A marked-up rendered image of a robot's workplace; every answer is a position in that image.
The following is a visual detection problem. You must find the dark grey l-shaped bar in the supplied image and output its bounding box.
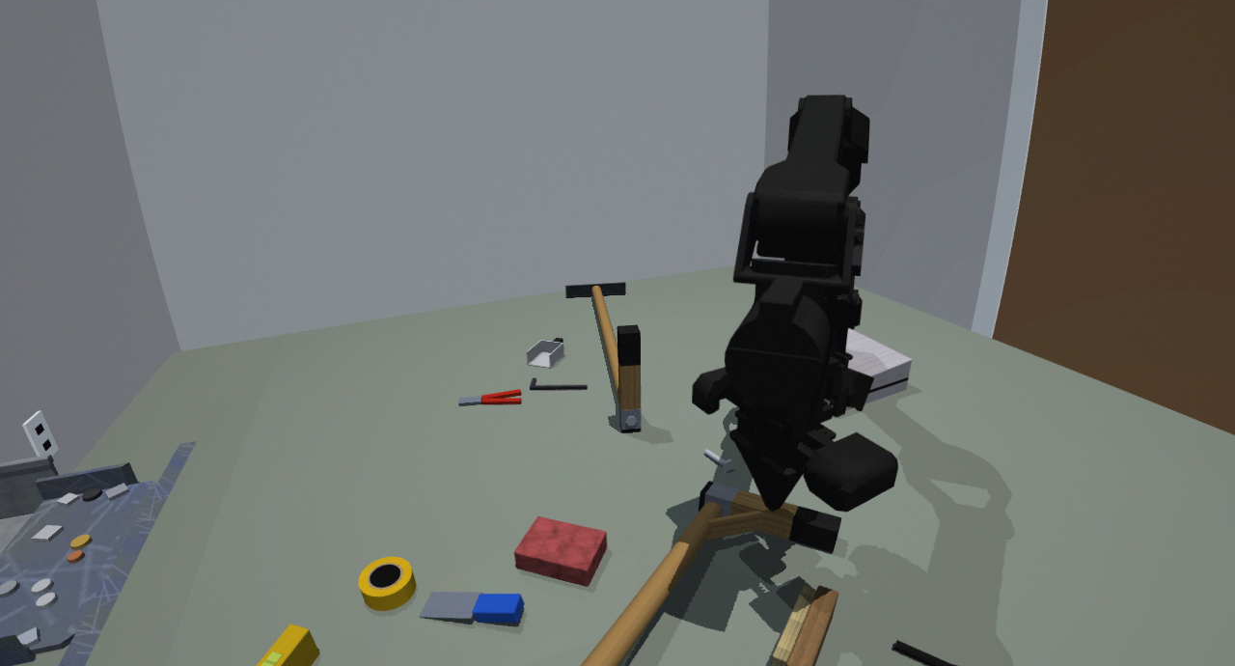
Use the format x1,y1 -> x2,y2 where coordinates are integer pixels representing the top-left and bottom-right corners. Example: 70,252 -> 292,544
530,378 -> 587,390

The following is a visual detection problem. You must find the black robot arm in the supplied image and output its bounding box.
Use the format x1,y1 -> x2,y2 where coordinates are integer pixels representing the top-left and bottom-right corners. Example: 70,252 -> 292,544
725,95 -> 874,416

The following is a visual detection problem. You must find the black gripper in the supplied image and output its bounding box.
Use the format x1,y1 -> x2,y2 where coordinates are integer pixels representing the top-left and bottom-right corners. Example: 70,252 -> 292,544
692,352 -> 898,512

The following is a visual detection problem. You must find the yellow ring with dark hole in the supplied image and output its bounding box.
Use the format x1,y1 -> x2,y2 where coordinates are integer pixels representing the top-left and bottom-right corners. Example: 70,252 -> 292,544
358,557 -> 416,610

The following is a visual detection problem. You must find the yellow rectangular block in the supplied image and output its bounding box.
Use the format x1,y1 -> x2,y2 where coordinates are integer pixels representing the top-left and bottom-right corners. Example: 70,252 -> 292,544
257,624 -> 319,666

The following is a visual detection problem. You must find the grey metal bolt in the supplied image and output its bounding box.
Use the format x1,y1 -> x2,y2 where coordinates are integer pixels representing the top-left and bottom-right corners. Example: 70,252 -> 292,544
704,449 -> 732,473

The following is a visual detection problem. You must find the red rectangular block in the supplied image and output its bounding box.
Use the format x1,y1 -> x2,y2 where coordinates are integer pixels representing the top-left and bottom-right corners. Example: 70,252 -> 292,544
513,516 -> 606,587

